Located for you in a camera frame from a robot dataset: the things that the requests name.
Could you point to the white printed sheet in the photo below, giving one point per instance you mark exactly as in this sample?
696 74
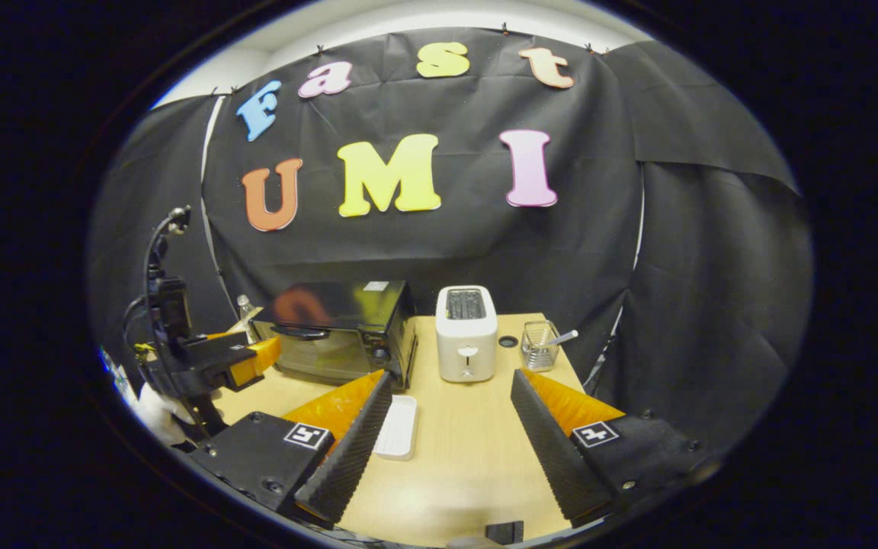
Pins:
115 374

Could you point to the white rectangular tray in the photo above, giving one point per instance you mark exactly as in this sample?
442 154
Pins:
397 427

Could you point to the black round table grommet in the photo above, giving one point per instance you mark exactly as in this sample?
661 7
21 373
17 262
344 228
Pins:
508 341

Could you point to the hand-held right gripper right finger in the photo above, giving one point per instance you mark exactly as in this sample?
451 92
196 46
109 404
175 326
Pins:
553 457

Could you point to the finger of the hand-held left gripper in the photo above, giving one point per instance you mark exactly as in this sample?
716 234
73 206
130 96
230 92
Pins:
210 360
225 336

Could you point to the black table edge clip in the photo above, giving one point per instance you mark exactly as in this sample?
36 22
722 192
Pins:
504 532

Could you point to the black backdrop cloth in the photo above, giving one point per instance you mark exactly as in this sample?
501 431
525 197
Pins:
439 244

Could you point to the white toaster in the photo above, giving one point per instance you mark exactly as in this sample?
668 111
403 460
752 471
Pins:
467 343

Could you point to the black electric oven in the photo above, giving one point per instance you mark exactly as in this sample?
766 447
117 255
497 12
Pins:
332 351

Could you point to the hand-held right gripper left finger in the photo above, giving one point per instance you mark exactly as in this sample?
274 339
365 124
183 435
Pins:
351 461

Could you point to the clear plastic water bottle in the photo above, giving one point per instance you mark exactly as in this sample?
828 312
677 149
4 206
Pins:
245 309

